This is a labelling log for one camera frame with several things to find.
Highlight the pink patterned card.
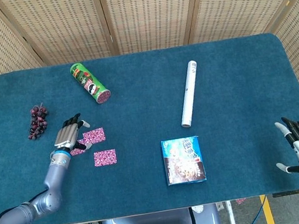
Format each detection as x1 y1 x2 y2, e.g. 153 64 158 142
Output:
92 148 119 168
81 127 107 147
67 138 87 157

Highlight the woven rattan folding screen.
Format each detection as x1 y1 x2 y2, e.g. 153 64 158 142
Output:
0 0 299 199

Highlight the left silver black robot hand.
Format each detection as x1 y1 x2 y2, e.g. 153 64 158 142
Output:
50 112 94 156

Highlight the white metal post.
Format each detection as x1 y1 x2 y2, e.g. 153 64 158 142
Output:
225 200 238 224

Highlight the green Pringles can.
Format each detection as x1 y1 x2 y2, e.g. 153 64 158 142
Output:
69 58 113 108

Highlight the blue chocolate cookie box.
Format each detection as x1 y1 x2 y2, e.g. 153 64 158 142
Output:
160 134 207 187

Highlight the dark red grape bunch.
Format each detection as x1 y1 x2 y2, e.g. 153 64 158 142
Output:
23 102 53 141

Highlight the white cling film roll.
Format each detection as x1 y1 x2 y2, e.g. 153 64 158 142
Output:
171 59 208 129

